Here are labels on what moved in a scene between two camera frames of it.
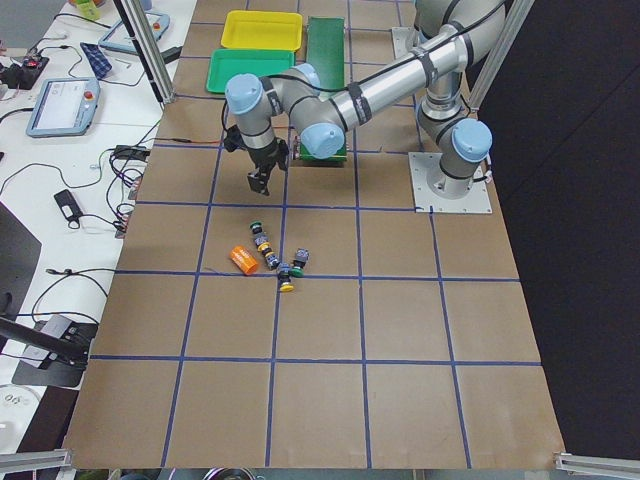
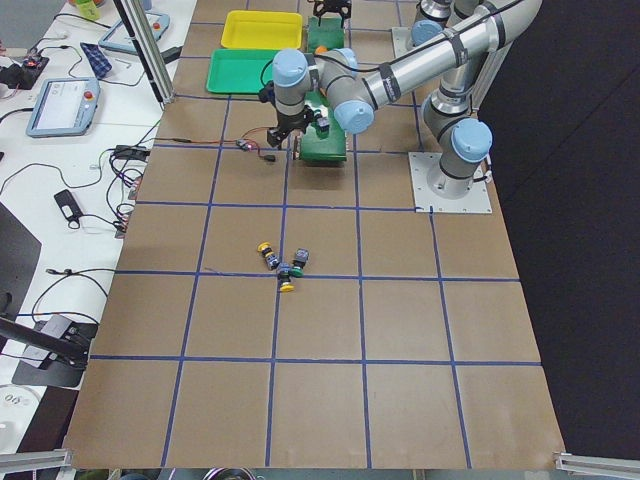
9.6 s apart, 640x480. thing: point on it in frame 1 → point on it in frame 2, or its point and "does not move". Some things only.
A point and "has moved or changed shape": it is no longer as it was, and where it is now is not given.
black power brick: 171,54 does not move
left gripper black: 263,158 → 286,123
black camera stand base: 56,350 does not move
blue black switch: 301,256 does not move
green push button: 256,227 has moved or changed shape
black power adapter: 67,205 does not move
